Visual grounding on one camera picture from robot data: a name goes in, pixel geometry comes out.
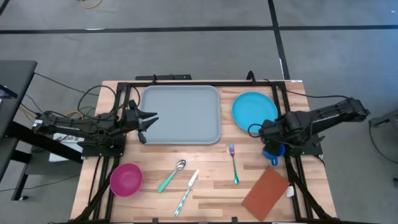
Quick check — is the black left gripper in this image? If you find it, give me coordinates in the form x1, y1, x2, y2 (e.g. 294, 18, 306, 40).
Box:
129, 99, 160, 144

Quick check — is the blue plastic cup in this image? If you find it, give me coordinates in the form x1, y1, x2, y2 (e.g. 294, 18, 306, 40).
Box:
262, 143, 286, 167

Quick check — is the cyan plastic plate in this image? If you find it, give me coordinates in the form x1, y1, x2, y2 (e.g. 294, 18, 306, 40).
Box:
231, 91, 279, 135

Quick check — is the grey plastic tray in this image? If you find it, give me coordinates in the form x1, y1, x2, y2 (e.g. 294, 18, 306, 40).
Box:
140, 85, 222, 146

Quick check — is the spoon with teal handle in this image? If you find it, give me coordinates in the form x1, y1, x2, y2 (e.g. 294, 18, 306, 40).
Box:
157, 159, 187, 194

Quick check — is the orange cloth napkin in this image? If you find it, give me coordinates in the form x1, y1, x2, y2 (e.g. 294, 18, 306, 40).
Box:
241, 166, 291, 222

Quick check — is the magenta plastic bowl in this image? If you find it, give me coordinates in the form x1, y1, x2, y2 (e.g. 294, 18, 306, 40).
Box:
109, 162, 144, 198

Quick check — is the knife with striped handle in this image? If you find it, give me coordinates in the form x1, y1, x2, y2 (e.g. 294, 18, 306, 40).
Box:
174, 169, 201, 218

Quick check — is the black power strip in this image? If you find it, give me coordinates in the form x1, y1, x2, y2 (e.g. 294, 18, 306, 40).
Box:
135, 73, 193, 81

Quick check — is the white printed paper sheet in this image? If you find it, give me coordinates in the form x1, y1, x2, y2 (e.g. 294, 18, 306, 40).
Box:
49, 133, 86, 163

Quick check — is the black side desk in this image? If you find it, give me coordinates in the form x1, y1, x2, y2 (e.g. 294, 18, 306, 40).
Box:
0, 60, 85, 202

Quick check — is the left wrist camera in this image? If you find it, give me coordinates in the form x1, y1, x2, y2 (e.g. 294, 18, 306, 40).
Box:
125, 108, 139, 129

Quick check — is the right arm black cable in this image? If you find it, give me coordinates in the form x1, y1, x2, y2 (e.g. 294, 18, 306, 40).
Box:
248, 123, 265, 138

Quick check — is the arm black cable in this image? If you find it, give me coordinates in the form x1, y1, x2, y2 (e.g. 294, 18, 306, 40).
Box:
248, 123, 265, 138
76, 84, 141, 119

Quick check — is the black supply cable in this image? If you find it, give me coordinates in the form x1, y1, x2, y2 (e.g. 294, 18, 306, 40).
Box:
264, 78, 353, 101

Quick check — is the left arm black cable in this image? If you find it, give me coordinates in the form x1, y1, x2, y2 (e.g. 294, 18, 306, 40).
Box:
76, 84, 141, 119

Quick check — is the black metal table frame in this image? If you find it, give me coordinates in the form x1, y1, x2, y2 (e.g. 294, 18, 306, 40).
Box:
70, 80, 338, 224

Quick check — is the yellow cable bundle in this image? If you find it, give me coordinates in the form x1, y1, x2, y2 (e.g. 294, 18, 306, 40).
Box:
18, 105, 85, 121

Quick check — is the black floor cable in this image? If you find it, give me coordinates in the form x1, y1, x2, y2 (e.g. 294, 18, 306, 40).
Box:
368, 123, 398, 165
33, 72, 100, 97
0, 174, 81, 192

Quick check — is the yellow floor cable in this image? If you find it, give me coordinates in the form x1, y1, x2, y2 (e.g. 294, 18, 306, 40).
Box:
79, 0, 104, 9

